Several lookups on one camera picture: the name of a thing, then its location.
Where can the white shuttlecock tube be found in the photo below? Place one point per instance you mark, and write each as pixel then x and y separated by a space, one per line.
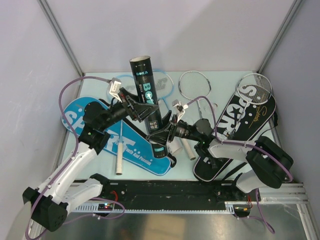
pixel 174 147

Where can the blue racket right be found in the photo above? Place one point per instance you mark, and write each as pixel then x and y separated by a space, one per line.
pixel 164 86

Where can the white cable duct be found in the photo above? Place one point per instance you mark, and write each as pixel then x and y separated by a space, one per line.
pixel 103 208

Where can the black shuttlecock tube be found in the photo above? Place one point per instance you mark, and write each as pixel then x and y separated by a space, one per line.
pixel 142 72

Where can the blue racket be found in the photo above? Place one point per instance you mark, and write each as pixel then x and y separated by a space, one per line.
pixel 164 86
pixel 127 81

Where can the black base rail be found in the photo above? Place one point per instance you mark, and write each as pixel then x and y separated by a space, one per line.
pixel 174 194

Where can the right aluminium frame post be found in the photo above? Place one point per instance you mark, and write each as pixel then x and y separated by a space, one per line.
pixel 283 29

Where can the blue racket bag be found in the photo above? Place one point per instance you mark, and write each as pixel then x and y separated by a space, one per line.
pixel 136 149

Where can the white racket with black handle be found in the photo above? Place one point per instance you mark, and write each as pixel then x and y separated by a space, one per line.
pixel 192 84

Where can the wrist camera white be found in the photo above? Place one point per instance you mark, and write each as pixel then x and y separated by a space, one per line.
pixel 114 88
pixel 180 109

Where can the black racket bag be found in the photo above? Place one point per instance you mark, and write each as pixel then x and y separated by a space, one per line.
pixel 256 116

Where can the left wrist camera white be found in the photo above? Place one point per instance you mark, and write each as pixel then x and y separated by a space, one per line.
pixel 114 88

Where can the blue racket left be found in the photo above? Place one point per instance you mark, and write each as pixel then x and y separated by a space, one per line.
pixel 127 81

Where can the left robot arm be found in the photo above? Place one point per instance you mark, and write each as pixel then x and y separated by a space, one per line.
pixel 50 203

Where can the aluminium frame post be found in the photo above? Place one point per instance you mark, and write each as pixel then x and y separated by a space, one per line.
pixel 283 29
pixel 58 31

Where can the white racket on black bag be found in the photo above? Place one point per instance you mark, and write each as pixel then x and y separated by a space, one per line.
pixel 254 89

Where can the left aluminium frame post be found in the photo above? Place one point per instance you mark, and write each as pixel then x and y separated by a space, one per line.
pixel 58 31

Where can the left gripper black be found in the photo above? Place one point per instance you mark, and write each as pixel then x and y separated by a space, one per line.
pixel 142 111

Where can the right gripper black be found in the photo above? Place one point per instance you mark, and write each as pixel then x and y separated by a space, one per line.
pixel 162 136

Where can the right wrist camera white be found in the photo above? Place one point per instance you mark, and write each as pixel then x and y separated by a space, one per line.
pixel 180 109

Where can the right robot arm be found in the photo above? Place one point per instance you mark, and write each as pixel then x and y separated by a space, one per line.
pixel 270 164

